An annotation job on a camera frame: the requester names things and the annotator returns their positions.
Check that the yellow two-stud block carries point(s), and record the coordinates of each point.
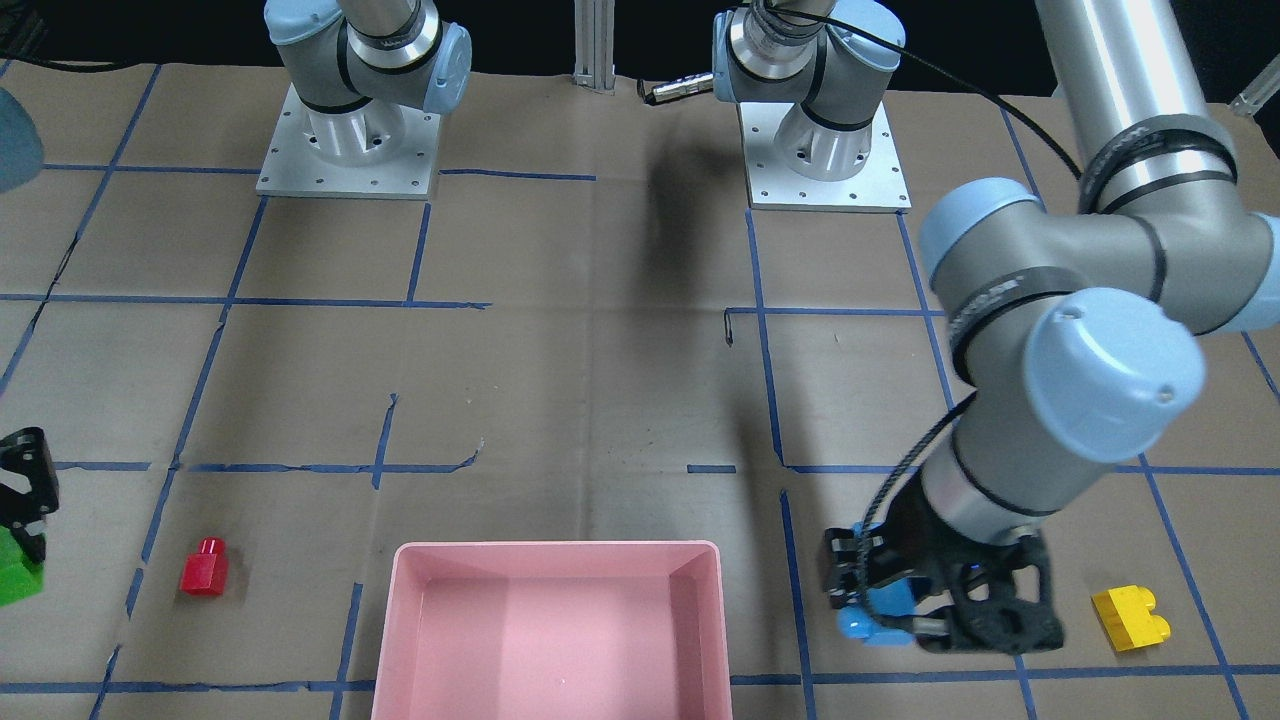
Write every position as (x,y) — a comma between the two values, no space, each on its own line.
(1128,617)

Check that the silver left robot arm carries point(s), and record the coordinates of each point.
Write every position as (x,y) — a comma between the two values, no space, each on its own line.
(1078,334)

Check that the green two-stud block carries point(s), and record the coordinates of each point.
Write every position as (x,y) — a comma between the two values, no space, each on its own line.
(21,577)

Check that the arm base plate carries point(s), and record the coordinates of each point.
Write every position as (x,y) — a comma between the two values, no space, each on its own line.
(795,165)
(380,151)

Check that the pink plastic box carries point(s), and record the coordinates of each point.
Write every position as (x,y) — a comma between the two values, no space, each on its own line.
(554,630)

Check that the aluminium frame post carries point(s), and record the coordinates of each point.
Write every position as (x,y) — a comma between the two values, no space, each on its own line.
(593,37)

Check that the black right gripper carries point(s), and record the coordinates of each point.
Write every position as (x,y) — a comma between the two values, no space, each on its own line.
(27,473)

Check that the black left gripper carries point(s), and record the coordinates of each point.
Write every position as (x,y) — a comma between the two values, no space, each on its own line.
(908,548)

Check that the red small block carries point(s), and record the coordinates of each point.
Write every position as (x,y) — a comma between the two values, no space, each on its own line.
(206,570)

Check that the blue three-stud block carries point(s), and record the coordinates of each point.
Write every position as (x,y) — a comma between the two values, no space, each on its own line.
(896,599)

